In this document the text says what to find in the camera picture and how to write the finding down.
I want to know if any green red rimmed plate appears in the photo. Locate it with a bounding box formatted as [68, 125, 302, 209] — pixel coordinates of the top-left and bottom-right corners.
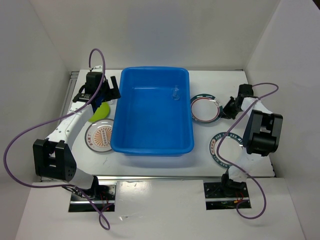
[190, 93, 223, 124]

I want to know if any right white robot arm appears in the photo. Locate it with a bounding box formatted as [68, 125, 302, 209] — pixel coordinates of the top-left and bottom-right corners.
[219, 84, 283, 197]

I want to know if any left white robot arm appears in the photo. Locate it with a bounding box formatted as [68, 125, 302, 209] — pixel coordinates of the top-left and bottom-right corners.
[32, 70, 121, 200]

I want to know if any blue plastic bin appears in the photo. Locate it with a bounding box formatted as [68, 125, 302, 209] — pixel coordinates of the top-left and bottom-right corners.
[110, 66, 195, 156]

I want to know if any green plastic plate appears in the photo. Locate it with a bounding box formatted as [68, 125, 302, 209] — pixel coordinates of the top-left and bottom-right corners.
[88, 102, 110, 123]

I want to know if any dark green lettered plate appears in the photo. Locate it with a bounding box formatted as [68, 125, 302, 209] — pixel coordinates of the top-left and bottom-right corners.
[209, 132, 243, 169]

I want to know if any orange sunburst pattern plate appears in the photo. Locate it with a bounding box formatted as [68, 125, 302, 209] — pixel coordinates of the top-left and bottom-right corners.
[84, 118, 114, 153]

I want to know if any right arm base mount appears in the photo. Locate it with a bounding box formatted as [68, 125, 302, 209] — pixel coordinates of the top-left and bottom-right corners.
[203, 181, 251, 211]

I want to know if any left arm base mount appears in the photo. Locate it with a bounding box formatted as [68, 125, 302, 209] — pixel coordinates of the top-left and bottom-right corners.
[68, 182, 117, 213]

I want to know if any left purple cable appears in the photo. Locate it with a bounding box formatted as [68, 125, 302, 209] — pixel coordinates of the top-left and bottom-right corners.
[3, 48, 111, 231]

